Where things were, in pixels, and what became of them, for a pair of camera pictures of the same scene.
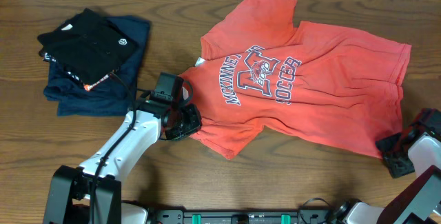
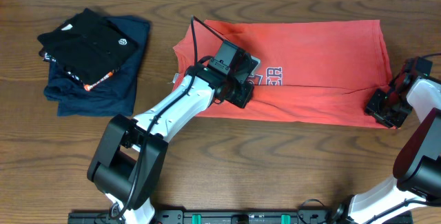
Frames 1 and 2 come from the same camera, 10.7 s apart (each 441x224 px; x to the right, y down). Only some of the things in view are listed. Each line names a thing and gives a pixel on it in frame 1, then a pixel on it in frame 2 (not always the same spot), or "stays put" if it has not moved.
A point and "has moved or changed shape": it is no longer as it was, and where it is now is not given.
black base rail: [180, 216] stays put
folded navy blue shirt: [110, 98] stays put
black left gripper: [195, 123] to [247, 91]
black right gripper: [384, 145] to [371, 109]
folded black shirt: [88, 45] stays put
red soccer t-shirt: [261, 69] has moved or changed shape
